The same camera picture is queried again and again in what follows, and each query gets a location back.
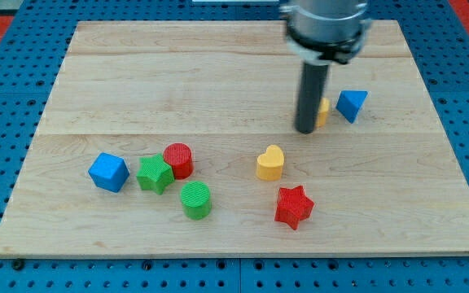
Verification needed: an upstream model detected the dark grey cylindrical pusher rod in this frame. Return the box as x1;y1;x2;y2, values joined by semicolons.
294;63;329;134

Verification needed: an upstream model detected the light wooden board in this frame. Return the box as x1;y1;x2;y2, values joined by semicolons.
0;20;469;259

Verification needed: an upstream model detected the blue triangular prism block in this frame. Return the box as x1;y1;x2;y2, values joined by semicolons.
336;90;368;124

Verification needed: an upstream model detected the green star block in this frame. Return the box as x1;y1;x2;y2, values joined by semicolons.
136;153;175;195

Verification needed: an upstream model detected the green cylinder block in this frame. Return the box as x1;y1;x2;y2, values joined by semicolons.
180;181;212;220

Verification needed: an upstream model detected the yellow block behind rod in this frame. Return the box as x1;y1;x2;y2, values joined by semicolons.
316;98;331;128

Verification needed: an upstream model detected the red star block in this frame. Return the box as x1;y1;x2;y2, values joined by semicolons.
274;186;314;230

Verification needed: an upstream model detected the blue cube block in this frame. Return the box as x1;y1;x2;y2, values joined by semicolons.
88;153;129;193

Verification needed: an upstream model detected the red cylinder block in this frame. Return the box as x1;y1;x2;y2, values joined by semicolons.
163;142;194;180

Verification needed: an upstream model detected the yellow heart block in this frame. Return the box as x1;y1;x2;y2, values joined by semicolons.
256;145;285;181

